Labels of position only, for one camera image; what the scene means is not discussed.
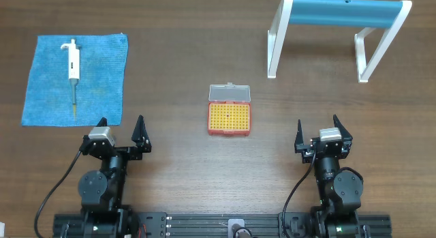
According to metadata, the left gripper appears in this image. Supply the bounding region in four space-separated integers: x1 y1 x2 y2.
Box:
81 115 153 161

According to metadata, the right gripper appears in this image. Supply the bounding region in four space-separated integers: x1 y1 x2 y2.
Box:
294 114 354 164

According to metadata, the blue cloth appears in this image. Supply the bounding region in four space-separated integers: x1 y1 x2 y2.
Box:
20 33 129 128

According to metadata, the white pipette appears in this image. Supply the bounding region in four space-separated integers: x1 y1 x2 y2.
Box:
60 38 82 120

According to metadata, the red and yellow tip box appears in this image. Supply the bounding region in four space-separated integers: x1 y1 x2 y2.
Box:
207 82 252 137

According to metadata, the white and blue stand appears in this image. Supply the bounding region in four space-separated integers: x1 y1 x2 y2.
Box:
266 0 414 84

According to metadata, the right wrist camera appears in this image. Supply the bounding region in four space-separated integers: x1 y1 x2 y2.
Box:
318 127 343 143

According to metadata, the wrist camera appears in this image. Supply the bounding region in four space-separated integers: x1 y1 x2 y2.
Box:
88 125 116 147
318 127 343 143

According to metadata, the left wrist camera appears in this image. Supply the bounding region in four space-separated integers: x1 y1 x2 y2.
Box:
88 125 116 147

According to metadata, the black cable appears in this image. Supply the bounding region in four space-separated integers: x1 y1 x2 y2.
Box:
33 149 84 238
281 158 318 238

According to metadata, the mounting rail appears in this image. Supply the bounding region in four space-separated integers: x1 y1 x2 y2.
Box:
52 212 392 238

